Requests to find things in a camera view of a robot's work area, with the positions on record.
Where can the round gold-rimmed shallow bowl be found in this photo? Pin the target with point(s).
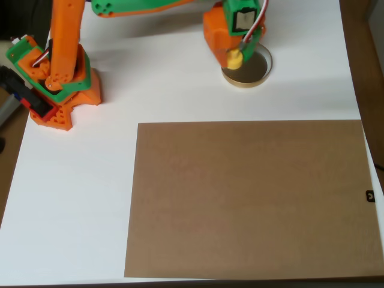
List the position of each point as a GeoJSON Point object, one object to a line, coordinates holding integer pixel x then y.
{"type": "Point", "coordinates": [255, 72]}

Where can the black controller board red holder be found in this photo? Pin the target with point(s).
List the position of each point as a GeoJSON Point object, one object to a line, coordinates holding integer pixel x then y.
{"type": "Point", "coordinates": [27, 94]}

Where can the orange gripper black servo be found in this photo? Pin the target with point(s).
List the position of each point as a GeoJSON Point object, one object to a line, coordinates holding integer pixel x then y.
{"type": "Point", "coordinates": [213, 45]}

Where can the brown rectangular board mat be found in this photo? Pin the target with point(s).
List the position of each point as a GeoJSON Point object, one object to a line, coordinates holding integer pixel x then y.
{"type": "Point", "coordinates": [249, 198]}

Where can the small black clip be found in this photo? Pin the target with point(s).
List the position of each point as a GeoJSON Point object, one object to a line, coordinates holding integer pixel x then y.
{"type": "Point", "coordinates": [370, 196]}

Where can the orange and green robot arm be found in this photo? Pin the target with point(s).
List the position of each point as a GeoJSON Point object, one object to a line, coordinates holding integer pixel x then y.
{"type": "Point", "coordinates": [64, 45]}

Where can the yellow plastic knob piece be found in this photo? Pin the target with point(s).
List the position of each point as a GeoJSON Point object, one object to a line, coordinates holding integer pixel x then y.
{"type": "Point", "coordinates": [234, 60]}

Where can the white base board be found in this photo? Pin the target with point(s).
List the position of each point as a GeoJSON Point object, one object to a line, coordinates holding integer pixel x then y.
{"type": "Point", "coordinates": [180, 75]}

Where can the orange and green robot base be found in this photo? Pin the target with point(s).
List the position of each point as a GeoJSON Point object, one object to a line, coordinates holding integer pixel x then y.
{"type": "Point", "coordinates": [85, 90]}

